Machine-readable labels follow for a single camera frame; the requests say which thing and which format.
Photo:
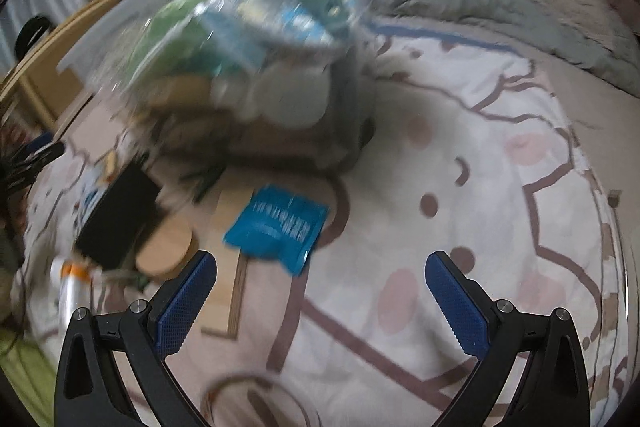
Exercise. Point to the thin wooden board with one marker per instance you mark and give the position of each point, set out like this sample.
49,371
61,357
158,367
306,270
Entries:
225,297

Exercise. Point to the grey duvet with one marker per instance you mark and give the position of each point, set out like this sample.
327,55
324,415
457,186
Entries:
480,17

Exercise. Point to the clear plastic storage bin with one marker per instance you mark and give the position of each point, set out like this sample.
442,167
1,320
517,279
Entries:
115,14

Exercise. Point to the cartoon printed blanket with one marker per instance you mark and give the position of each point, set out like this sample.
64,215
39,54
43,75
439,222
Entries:
450,217

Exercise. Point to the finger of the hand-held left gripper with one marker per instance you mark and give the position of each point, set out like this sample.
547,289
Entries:
41,140
40,157

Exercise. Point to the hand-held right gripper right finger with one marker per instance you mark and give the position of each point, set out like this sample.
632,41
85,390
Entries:
457,307

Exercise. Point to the yellow-green cloth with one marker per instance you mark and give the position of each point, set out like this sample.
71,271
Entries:
22,372

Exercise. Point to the round wooden disc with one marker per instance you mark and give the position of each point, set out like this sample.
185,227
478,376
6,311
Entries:
167,249

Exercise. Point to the blue foil packet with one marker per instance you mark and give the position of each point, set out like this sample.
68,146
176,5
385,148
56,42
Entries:
275,227

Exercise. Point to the long wooden shelf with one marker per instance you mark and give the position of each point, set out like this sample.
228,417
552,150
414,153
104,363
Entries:
60,77

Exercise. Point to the black cardboard box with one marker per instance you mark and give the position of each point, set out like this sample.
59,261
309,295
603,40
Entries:
120,217

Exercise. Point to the white round jar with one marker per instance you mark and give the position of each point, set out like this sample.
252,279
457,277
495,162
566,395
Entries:
295,97

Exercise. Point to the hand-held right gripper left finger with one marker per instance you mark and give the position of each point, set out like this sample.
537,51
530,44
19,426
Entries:
185,302

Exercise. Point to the green dotted tissue pack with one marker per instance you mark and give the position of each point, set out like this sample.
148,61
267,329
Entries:
170,27

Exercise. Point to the black visor cap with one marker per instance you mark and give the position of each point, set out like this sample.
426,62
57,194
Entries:
32,36

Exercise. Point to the white tube with orange band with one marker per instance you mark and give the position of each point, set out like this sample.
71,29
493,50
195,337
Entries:
70,287

